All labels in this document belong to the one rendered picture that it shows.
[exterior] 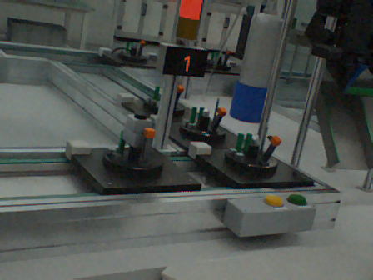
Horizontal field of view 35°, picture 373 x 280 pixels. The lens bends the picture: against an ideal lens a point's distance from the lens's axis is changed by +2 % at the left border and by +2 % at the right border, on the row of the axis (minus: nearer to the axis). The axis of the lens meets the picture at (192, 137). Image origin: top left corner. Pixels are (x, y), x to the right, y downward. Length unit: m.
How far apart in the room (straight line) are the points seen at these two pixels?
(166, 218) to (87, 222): 0.18
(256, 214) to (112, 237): 0.31
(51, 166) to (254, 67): 1.25
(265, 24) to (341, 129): 0.84
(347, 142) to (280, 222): 0.44
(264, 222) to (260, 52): 1.23
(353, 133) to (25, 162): 0.89
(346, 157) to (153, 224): 0.65
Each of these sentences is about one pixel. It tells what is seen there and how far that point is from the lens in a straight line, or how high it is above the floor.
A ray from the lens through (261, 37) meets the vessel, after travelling 2.41.
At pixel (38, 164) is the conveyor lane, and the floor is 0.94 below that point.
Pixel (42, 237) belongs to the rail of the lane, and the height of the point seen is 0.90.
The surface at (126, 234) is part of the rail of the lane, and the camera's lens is 1.21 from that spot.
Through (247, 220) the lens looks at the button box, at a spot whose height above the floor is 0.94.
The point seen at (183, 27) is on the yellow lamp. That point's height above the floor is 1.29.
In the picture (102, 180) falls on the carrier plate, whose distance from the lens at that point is 1.24.
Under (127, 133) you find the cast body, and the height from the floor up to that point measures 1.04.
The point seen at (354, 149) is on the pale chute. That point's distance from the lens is 1.69.
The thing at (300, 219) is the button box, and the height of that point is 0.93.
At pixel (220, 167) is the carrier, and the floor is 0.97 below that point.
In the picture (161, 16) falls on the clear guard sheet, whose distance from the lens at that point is 1.46.
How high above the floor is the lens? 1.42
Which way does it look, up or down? 16 degrees down
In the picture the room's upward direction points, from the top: 11 degrees clockwise
